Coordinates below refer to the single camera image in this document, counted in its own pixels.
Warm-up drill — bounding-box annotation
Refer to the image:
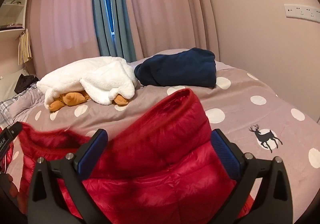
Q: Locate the person's left hand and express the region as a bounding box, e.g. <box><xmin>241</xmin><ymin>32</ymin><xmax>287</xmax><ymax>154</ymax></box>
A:
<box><xmin>0</xmin><ymin>173</ymin><xmax>20</xmax><ymax>198</ymax></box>

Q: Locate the pink curtain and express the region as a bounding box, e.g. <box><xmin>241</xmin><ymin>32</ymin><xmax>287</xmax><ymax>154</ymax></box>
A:
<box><xmin>26</xmin><ymin>0</ymin><xmax>100</xmax><ymax>76</ymax></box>
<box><xmin>121</xmin><ymin>0</ymin><xmax>218</xmax><ymax>62</ymax></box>

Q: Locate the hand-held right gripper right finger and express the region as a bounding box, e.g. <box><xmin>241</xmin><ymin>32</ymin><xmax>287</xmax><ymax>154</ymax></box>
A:
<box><xmin>210</xmin><ymin>129</ymin><xmax>293</xmax><ymax>224</ymax></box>

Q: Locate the grey pillow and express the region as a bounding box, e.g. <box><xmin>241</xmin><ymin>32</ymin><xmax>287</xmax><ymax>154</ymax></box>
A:
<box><xmin>0</xmin><ymin>67</ymin><xmax>28</xmax><ymax>101</ymax></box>

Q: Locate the blue-grey curtain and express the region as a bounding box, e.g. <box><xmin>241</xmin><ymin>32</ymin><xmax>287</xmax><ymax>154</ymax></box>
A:
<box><xmin>92</xmin><ymin>0</ymin><xmax>137</xmax><ymax>62</ymax></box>

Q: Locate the navy fleece garment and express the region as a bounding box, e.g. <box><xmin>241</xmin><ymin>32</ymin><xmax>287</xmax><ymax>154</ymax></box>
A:
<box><xmin>134</xmin><ymin>48</ymin><xmax>217</xmax><ymax>88</ymax></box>

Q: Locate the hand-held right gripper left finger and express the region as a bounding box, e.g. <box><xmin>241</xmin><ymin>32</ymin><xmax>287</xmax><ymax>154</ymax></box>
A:
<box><xmin>27</xmin><ymin>129</ymin><xmax>112</xmax><ymax>224</ymax></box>

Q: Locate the window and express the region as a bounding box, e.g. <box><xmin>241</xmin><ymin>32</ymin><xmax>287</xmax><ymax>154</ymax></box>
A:
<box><xmin>99</xmin><ymin>0</ymin><xmax>117</xmax><ymax>36</ymax></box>

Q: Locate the white wall shelf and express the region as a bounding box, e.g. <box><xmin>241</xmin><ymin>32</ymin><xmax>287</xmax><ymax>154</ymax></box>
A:
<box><xmin>0</xmin><ymin>0</ymin><xmax>32</xmax><ymax>33</ymax></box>

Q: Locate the black garment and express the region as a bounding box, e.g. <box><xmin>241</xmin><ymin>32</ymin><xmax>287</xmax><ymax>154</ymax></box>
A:
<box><xmin>14</xmin><ymin>74</ymin><xmax>39</xmax><ymax>93</ymax></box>

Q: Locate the red down jacket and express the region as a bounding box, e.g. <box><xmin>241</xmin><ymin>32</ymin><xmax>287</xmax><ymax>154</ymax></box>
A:
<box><xmin>5</xmin><ymin>88</ymin><xmax>253</xmax><ymax>224</ymax></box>

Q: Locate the white wall socket strip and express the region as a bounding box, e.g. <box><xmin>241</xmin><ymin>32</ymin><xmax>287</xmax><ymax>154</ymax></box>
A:
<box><xmin>284</xmin><ymin>4</ymin><xmax>320</xmax><ymax>22</ymax></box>

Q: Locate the orange plush toy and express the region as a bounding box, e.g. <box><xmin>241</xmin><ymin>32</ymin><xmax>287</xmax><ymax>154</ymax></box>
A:
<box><xmin>49</xmin><ymin>92</ymin><xmax>130</xmax><ymax>112</ymax></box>

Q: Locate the beige pleated cloth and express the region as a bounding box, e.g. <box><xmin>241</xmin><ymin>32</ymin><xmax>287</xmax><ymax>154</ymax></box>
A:
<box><xmin>18</xmin><ymin>29</ymin><xmax>33</xmax><ymax>65</ymax></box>

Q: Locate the plaid and lilac quilt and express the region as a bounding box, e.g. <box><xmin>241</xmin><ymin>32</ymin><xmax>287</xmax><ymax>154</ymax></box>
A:
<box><xmin>0</xmin><ymin>83</ymin><xmax>45</xmax><ymax>127</ymax></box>

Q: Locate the white fleece garment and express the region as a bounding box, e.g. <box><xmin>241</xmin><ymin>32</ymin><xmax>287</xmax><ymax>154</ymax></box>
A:
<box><xmin>37</xmin><ymin>56</ymin><xmax>138</xmax><ymax>110</ymax></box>

